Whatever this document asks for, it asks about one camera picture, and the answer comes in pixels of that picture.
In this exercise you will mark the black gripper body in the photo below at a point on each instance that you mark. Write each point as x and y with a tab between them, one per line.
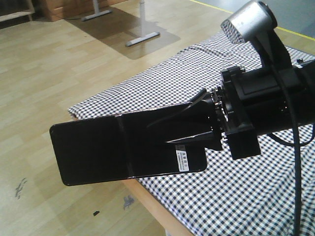
259	102

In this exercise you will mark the black white checkered bedsheet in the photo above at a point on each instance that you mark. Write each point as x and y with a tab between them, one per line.
248	197

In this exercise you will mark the wooden bed frame edge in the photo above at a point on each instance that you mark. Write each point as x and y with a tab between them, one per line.
171	224

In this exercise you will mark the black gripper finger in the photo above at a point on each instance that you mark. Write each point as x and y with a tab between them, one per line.
206	140
199	112

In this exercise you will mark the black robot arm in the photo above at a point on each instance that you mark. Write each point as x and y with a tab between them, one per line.
272	54

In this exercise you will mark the black foldable smartphone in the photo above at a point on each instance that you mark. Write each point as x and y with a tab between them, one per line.
123	146

